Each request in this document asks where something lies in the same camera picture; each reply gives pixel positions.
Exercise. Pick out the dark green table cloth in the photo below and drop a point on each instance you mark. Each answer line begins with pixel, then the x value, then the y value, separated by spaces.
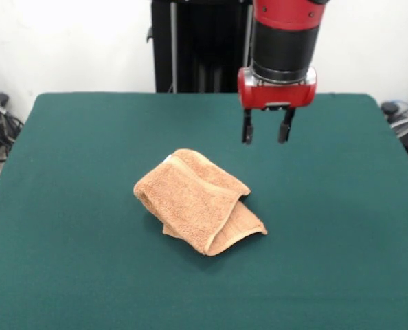
pixel 87 240

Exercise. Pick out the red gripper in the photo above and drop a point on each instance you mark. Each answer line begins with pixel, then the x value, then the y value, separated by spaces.
pixel 276 96

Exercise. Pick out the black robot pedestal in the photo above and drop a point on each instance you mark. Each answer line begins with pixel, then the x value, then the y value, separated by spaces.
pixel 197 51

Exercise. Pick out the tan terry towel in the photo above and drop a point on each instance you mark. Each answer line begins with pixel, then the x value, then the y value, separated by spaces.
pixel 190 203

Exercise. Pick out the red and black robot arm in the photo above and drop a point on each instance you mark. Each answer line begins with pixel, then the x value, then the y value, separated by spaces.
pixel 286 34

